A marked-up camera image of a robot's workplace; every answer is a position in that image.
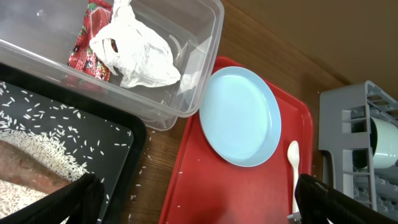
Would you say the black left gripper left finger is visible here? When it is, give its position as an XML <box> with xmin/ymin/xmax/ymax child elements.
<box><xmin>1</xmin><ymin>174</ymin><xmax>104</xmax><ymax>224</ymax></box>

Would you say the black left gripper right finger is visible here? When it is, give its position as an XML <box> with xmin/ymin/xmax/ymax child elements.
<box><xmin>295</xmin><ymin>174</ymin><xmax>395</xmax><ymax>224</ymax></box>

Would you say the white plastic spoon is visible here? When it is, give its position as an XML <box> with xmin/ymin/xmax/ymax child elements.
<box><xmin>287</xmin><ymin>141</ymin><xmax>300</xmax><ymax>213</ymax></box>

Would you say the rice grains heap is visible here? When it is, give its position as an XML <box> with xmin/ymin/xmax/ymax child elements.
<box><xmin>1</xmin><ymin>82</ymin><xmax>134</xmax><ymax>223</ymax></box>

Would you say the brown sweet potato piece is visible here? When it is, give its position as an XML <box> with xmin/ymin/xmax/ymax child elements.
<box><xmin>1</xmin><ymin>141</ymin><xmax>71</xmax><ymax>194</ymax></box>

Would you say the green bowl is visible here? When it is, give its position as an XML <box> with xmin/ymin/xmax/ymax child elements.
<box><xmin>370</xmin><ymin>117</ymin><xmax>397</xmax><ymax>169</ymax></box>

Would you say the light blue plate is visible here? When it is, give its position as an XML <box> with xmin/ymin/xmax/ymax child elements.
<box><xmin>199</xmin><ymin>66</ymin><xmax>282</xmax><ymax>167</ymax></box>

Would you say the grey dishwasher rack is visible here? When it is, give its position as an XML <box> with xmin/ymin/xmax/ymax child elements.
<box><xmin>318</xmin><ymin>81</ymin><xmax>397</xmax><ymax>220</ymax></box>

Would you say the black plastic tray bin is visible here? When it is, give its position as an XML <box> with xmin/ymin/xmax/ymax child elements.
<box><xmin>1</xmin><ymin>65</ymin><xmax>147</xmax><ymax>223</ymax></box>

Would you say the red serving tray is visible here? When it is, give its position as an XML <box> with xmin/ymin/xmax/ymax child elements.
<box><xmin>158</xmin><ymin>55</ymin><xmax>315</xmax><ymax>224</ymax></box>

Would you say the white crumpled plastic wrapper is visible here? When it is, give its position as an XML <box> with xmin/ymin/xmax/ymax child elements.
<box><xmin>90</xmin><ymin>0</ymin><xmax>181</xmax><ymax>88</ymax></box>

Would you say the clear plastic bin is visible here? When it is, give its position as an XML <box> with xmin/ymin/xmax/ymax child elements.
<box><xmin>1</xmin><ymin>0</ymin><xmax>224</xmax><ymax>131</ymax></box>

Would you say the red snack wrapper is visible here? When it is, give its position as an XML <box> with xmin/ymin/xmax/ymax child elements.
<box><xmin>67</xmin><ymin>0</ymin><xmax>112</xmax><ymax>82</ymax></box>

